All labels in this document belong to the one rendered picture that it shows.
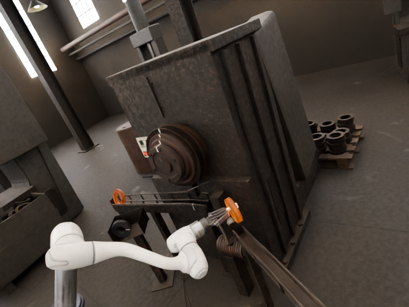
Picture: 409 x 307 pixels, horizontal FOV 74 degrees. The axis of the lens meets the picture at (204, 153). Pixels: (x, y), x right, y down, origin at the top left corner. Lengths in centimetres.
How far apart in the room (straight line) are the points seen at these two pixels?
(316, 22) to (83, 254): 698
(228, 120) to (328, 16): 598
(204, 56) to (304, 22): 607
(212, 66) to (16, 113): 309
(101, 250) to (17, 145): 294
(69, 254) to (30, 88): 1119
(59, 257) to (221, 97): 114
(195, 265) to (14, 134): 322
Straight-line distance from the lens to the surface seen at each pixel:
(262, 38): 215
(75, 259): 135
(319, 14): 747
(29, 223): 397
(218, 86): 161
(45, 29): 1328
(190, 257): 142
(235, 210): 153
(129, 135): 472
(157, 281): 273
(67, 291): 164
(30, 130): 423
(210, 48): 157
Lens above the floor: 178
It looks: 22 degrees down
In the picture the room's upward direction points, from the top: 22 degrees counter-clockwise
